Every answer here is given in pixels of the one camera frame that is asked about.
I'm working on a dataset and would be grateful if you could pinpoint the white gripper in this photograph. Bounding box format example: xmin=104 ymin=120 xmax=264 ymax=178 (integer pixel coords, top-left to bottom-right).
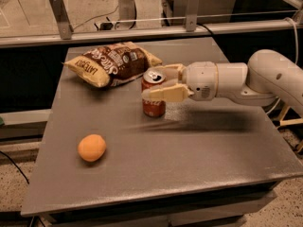
xmin=141 ymin=61 xmax=218 ymax=102

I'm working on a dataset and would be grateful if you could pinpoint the red coca-cola can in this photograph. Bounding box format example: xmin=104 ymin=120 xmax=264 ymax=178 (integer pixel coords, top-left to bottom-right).
xmin=141 ymin=68 xmax=166 ymax=117

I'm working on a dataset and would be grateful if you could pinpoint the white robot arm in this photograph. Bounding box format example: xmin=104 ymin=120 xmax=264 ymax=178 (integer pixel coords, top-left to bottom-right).
xmin=141 ymin=49 xmax=303 ymax=116

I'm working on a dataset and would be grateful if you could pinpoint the brown yellow chip bag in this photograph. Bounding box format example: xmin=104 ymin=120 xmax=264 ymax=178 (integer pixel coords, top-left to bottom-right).
xmin=64 ymin=42 xmax=162 ymax=88

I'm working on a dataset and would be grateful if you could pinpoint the grey table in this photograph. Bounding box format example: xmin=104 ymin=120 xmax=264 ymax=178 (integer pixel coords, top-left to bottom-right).
xmin=22 ymin=38 xmax=303 ymax=226

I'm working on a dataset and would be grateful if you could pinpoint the orange fruit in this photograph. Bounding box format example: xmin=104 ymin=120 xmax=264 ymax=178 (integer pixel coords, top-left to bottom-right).
xmin=78 ymin=134 xmax=106 ymax=162

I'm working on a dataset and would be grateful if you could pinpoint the right metal rail bracket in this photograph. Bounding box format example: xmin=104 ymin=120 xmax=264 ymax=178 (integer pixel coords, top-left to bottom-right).
xmin=185 ymin=0 xmax=200 ymax=32

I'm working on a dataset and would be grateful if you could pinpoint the metal rail bracket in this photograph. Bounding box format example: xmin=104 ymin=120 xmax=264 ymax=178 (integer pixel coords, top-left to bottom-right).
xmin=49 ymin=0 xmax=73 ymax=40
xmin=185 ymin=0 xmax=200 ymax=32

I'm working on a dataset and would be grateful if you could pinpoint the yellow metal frame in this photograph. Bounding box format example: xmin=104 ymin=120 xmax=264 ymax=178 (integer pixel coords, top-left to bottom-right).
xmin=273 ymin=104 xmax=303 ymax=155

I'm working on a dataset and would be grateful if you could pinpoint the metal guard rail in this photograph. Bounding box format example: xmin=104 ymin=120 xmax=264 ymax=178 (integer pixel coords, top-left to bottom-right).
xmin=0 ymin=19 xmax=294 ymax=48

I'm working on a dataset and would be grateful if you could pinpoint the left metal rail bracket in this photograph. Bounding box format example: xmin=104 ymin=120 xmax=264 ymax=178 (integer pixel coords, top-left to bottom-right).
xmin=49 ymin=0 xmax=73 ymax=40

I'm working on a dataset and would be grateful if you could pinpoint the black floor cable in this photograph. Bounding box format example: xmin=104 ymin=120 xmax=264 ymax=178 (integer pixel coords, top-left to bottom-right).
xmin=0 ymin=150 xmax=30 ymax=185

